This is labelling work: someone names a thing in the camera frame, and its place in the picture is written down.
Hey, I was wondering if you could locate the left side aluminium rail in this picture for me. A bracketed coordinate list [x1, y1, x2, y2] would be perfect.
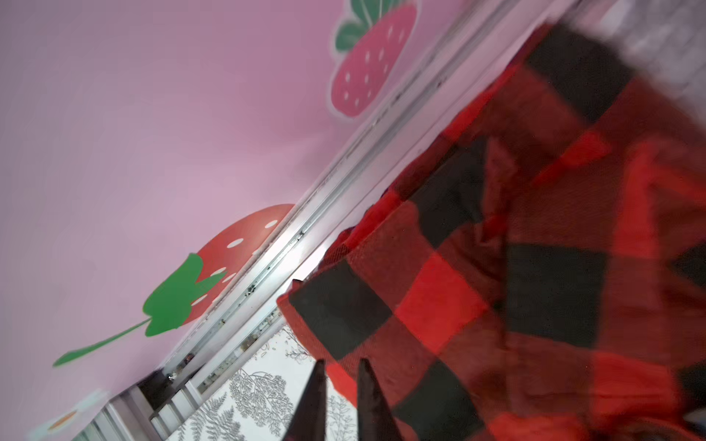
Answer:
[71, 0, 580, 441]

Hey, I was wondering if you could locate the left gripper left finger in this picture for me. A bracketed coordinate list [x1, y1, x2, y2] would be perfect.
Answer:
[282, 359, 327, 441]

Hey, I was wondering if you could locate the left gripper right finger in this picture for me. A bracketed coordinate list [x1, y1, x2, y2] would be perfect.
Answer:
[357, 358, 404, 441]

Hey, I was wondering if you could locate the red black plaid shirt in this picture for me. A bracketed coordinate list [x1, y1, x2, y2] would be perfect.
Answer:
[278, 23, 705, 440]

